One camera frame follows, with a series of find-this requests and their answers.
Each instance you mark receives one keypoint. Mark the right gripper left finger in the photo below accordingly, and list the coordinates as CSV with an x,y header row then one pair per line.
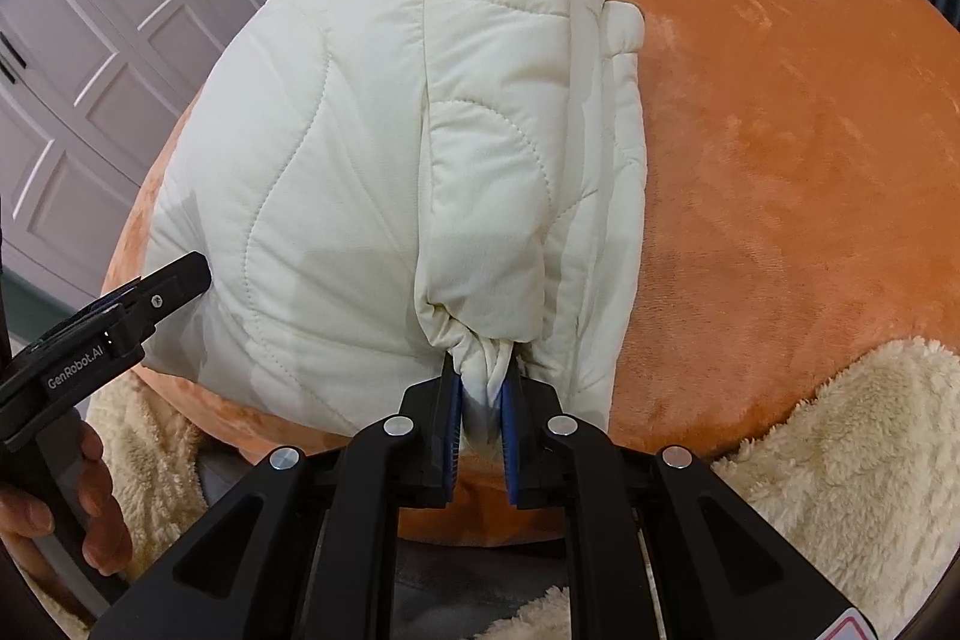
x,y
304,545

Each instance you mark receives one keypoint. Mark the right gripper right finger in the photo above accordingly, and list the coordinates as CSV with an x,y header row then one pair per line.
x,y
658,545

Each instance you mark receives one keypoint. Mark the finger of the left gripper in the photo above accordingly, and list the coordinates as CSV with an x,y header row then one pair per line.
x,y
151,299

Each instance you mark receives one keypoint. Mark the cream quilted jacket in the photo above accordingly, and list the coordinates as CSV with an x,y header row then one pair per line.
x,y
382,187

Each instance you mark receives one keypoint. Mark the left hand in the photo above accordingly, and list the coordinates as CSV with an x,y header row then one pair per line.
x,y
108,545

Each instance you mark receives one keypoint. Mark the cream fleece sleeve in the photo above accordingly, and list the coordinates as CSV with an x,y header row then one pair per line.
x,y
862,479

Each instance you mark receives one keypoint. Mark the white wardrobe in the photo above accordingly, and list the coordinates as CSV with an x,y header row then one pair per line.
x,y
91,90

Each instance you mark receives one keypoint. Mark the orange plush bed blanket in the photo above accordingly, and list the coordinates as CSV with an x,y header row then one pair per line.
x,y
800,208

